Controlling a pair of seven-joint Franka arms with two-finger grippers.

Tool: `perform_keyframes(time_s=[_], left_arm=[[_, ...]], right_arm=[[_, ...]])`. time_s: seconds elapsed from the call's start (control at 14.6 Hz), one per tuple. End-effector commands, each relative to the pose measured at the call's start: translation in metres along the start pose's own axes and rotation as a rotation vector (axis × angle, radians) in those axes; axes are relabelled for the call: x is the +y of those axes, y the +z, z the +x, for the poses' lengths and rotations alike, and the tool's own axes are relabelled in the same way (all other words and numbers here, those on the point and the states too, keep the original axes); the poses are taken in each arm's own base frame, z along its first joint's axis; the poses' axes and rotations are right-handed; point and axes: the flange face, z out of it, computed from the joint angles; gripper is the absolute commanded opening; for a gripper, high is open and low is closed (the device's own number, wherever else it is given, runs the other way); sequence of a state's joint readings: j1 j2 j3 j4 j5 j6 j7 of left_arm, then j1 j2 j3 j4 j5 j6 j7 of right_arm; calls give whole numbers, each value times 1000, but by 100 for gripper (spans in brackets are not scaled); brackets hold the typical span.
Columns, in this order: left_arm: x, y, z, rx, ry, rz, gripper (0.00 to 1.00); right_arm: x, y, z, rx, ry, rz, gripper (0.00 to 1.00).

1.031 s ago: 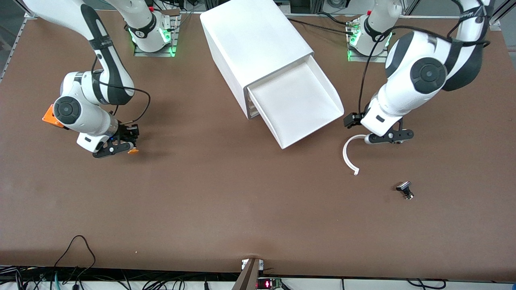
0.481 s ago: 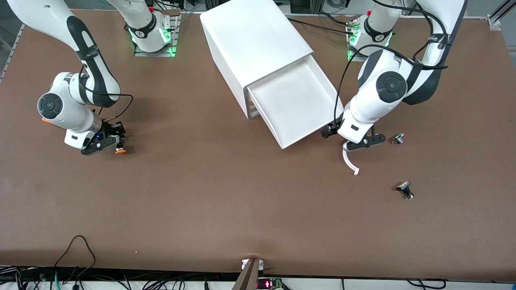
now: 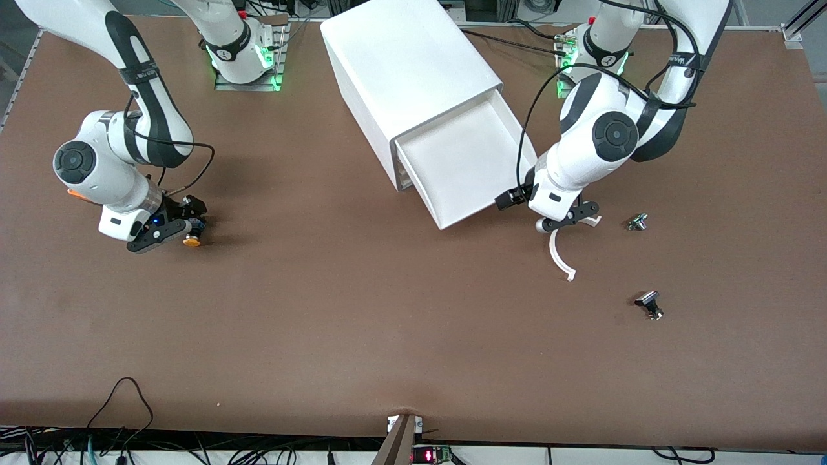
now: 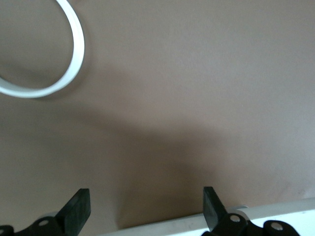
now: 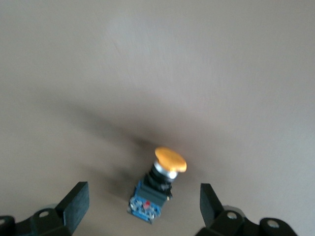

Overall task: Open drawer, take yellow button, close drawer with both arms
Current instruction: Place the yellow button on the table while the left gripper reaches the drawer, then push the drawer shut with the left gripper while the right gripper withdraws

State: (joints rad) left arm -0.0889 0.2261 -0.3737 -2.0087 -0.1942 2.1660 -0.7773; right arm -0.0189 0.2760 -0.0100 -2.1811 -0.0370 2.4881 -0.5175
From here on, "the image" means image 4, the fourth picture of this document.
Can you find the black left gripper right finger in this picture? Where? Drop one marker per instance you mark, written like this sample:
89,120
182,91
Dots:
214,211

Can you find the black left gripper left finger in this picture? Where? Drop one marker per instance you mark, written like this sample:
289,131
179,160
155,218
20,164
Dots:
73,211

